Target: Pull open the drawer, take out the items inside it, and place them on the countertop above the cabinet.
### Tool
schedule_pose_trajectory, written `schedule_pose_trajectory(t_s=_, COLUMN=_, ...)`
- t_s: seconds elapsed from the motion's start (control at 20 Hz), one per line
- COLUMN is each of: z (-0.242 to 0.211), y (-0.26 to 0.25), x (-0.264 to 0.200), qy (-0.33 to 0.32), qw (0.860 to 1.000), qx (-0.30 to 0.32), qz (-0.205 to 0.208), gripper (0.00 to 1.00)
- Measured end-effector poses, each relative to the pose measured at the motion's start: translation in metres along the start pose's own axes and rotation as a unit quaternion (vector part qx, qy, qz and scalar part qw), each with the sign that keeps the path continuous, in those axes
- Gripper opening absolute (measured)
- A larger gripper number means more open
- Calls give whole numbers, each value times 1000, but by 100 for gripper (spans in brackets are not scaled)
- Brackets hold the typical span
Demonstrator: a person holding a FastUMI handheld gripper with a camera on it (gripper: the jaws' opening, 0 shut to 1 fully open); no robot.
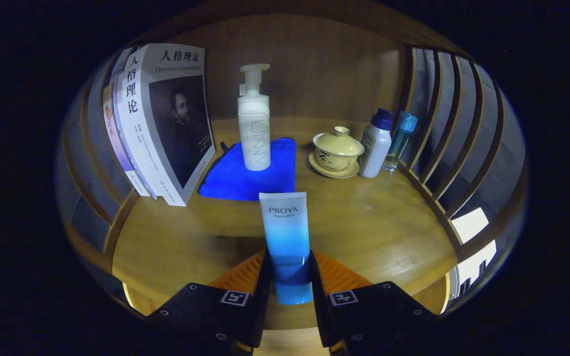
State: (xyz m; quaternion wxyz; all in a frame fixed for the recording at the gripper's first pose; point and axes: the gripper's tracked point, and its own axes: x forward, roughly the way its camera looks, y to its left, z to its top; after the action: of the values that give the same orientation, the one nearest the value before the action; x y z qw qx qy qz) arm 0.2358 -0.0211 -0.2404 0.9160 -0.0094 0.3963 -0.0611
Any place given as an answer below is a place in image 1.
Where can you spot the yellow ceramic saucer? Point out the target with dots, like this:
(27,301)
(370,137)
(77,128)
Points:
(334,174)

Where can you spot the wooden cabinet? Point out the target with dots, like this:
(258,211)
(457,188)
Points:
(314,64)

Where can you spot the clear blue bottle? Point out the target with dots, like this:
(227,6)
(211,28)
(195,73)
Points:
(398,143)

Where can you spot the wooden countertop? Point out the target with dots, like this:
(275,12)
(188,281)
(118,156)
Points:
(374,222)

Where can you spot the thin white book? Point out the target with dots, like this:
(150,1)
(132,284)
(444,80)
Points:
(144,174)

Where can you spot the blue white cosmetic tube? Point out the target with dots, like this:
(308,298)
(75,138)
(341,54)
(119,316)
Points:
(285,232)

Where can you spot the white bottle blue cap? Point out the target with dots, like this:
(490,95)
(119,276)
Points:
(375,146)

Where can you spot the yellow lidded teacup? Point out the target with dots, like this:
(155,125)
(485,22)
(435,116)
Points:
(337,148)

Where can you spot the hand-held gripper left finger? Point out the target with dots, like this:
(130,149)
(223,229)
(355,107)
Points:
(264,296)

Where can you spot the purple spine book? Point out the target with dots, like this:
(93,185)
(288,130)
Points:
(117,141)

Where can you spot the thick white portrait book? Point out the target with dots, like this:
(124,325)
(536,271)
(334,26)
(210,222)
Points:
(166,113)

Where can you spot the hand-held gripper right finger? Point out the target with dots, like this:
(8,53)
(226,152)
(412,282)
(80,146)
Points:
(316,301)

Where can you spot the white pump bottle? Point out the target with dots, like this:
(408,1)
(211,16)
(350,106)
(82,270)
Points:
(254,133)

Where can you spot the black backdrop cloth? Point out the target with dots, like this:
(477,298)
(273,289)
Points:
(446,89)

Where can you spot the blue folded cloth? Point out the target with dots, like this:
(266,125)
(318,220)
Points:
(235,183)

